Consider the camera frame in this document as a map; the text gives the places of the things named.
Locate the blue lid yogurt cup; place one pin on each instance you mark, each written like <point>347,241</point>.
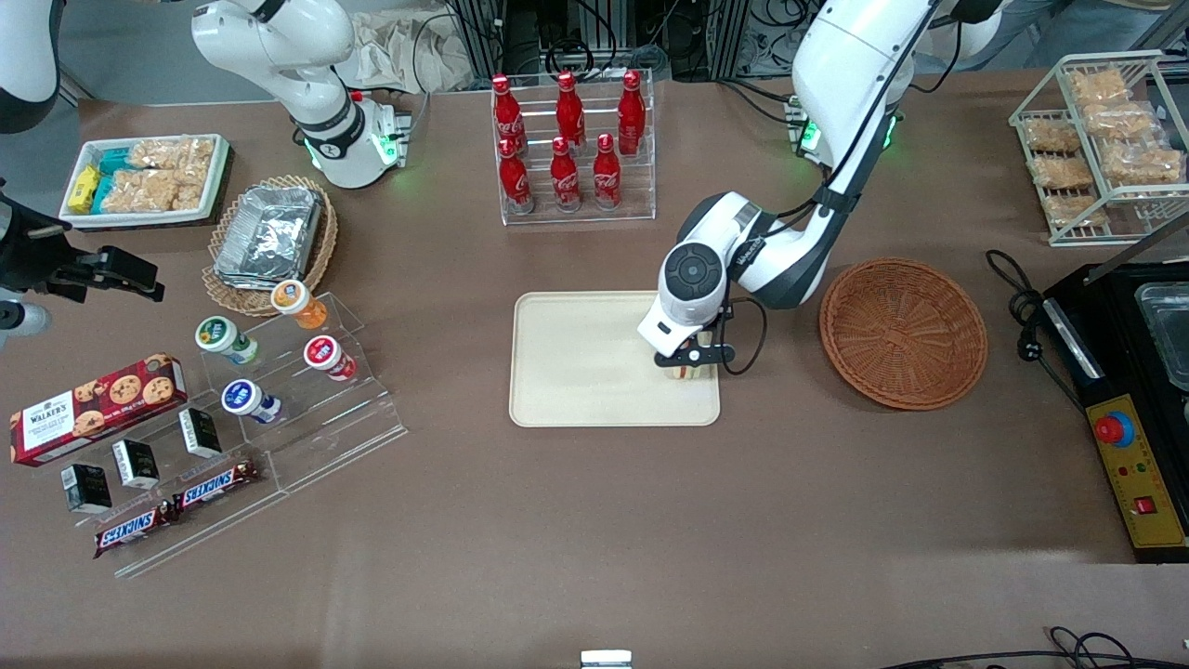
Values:
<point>247,400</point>

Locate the clear acrylic step display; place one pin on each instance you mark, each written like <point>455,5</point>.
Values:
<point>232,530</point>
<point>353,418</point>

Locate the yellow control box red button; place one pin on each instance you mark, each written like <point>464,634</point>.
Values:
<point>1138,483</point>

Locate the grey metal bar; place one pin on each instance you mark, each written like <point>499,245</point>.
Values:
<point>1138,249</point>

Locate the red Walkers cookie box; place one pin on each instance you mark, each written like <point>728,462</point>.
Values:
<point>93,409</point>

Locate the stacked aluminium foil trays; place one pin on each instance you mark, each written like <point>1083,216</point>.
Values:
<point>269,237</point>

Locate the red cola bottle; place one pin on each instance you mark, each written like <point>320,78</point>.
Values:
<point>607,177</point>
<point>569,111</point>
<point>507,111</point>
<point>516,181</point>
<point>631,116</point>
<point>565,181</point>

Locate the green lid yogurt cup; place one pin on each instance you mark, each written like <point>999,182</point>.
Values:
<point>223,337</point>

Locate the crumpled beige paper bag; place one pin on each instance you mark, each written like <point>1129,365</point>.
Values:
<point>409,51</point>

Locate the Snickers chocolate bar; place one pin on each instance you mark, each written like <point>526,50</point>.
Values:
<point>135,530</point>
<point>215,486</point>

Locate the small black box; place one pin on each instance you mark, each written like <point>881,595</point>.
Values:
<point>86,489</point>
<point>136,464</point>
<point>201,432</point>

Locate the red lid yogurt cup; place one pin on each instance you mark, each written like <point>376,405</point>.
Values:
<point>327,356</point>

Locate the person in blue jeans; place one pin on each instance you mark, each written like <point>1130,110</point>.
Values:
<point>1068,19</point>

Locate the beige plastic tray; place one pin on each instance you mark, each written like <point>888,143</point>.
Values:
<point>576,362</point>

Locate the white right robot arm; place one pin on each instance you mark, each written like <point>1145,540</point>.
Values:
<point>279,46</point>

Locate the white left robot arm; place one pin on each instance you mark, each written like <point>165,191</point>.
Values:
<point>855,56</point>

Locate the round brown wicker basket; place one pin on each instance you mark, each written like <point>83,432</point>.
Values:
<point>901,334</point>

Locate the yellow snack packet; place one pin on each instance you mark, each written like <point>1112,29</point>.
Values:
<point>84,189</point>

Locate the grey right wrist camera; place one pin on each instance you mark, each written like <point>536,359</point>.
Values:
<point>23,319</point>

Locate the clear acrylic bottle rack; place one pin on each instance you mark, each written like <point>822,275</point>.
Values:
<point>641,186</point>

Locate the black tabletop machine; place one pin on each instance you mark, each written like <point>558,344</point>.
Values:
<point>1115,334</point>

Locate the orange lid yogurt cup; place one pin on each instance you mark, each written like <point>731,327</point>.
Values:
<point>297,302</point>

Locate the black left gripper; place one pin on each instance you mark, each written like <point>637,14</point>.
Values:
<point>726,314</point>

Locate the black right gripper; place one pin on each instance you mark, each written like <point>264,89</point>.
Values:
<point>28,258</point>

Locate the white rectangular snack tray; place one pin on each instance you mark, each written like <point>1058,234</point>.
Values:
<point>218,177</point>

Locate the clear plastic container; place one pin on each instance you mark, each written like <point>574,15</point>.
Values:
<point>1166,334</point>

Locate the oval light wicker basket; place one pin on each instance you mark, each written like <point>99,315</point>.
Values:
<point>325,246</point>

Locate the teal snack packet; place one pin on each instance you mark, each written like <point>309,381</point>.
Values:
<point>115,162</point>
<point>103,193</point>

